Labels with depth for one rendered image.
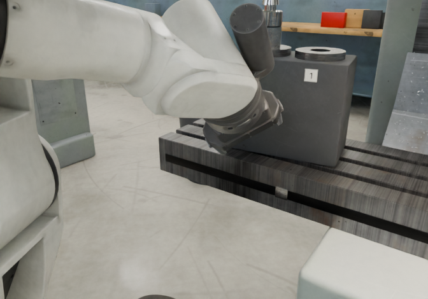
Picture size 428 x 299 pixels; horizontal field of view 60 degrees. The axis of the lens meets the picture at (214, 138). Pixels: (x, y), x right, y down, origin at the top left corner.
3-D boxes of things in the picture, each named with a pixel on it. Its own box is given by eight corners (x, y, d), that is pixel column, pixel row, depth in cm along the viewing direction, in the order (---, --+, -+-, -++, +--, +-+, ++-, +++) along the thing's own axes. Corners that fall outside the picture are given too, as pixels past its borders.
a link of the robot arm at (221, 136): (220, 166, 57) (195, 144, 46) (195, 116, 61) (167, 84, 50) (293, 127, 56) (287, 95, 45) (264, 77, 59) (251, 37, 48)
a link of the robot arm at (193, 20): (209, 137, 46) (177, 102, 35) (177, 70, 50) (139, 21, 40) (292, 92, 45) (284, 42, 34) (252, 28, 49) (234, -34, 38)
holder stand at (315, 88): (335, 168, 68) (349, 57, 61) (225, 147, 77) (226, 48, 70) (345, 146, 78) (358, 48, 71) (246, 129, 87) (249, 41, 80)
